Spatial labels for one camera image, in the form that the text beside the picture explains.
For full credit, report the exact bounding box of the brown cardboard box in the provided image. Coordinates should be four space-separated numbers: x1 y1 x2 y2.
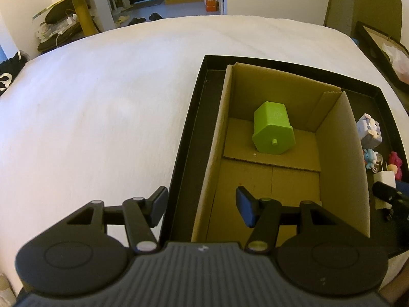
191 63 371 243

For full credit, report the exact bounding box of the green hexagonal toy block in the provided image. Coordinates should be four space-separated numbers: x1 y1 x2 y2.
251 101 296 155

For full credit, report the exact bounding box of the small white box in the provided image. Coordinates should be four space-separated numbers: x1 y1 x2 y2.
373 170 397 210

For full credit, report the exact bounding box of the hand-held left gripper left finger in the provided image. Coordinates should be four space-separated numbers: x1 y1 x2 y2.
65 186 169 255

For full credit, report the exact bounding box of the white purple cube toy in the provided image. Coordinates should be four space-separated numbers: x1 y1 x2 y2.
356 113 384 150

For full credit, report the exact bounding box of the black shallow tray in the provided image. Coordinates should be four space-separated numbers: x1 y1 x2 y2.
159 55 409 258

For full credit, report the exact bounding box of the white plastic bag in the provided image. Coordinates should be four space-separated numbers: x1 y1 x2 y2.
381 42 409 82

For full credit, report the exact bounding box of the round table with gold leg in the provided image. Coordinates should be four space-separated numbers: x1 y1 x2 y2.
32 0 119 36

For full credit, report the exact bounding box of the white bed mattress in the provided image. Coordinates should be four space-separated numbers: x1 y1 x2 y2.
0 14 409 296

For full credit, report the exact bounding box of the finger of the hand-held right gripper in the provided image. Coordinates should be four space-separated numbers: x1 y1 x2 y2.
373 181 409 213

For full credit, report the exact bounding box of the small blue figure toy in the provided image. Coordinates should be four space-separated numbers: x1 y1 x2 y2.
363 149 381 171

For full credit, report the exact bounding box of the black bag with white print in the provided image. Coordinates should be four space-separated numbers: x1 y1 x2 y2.
0 50 28 98

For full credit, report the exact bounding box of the pink figure toy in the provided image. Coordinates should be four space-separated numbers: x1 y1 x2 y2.
388 151 404 180

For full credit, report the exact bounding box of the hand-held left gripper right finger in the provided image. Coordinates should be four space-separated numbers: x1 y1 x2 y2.
235 185 347 255

